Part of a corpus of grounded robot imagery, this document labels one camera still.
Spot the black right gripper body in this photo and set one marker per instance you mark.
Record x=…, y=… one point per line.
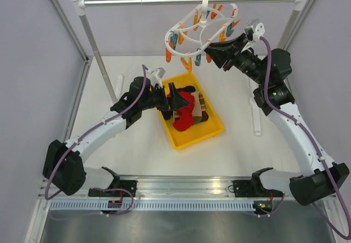
x=249, y=63

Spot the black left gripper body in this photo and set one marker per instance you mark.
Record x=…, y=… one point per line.
x=157, y=99

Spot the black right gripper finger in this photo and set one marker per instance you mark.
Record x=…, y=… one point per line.
x=236, y=44
x=222, y=56

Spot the black sock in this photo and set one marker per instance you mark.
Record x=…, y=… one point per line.
x=189, y=89

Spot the red sock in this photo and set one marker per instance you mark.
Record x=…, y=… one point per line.
x=188, y=97
x=183, y=120

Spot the striped beige maroon sock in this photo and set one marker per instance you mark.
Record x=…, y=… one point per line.
x=199, y=112

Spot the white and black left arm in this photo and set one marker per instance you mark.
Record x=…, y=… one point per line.
x=64, y=164

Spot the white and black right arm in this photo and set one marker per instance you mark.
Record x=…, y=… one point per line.
x=318, y=172

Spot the white round clip hanger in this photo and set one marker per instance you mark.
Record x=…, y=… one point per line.
x=205, y=24

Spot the yellow plastic tray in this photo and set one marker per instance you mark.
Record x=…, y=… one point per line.
x=195, y=133

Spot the silver clothes rack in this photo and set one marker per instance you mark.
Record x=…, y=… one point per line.
x=81, y=5

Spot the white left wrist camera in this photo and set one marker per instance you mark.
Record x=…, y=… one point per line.
x=155, y=76

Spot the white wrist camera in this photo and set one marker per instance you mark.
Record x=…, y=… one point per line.
x=254, y=30
x=155, y=76

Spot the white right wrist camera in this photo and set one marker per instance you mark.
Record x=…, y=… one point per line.
x=254, y=30

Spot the aluminium table edge rail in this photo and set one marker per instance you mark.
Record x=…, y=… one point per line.
x=175, y=185

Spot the white slotted cable duct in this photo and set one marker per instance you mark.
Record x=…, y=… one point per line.
x=154, y=205

